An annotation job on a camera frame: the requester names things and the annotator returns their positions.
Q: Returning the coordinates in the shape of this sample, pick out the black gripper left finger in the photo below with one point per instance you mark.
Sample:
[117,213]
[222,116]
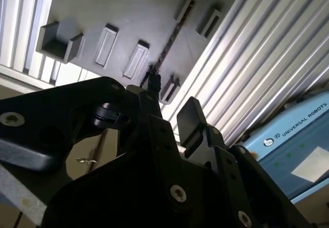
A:
[51,117]

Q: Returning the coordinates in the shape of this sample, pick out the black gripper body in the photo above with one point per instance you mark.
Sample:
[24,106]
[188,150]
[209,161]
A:
[115,202]

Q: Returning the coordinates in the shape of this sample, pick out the RAM stick with blue label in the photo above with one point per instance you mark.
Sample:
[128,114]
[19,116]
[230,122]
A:
[171,39]

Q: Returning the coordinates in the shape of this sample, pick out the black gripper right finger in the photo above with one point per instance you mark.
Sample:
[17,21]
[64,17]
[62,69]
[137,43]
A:
[191,120]

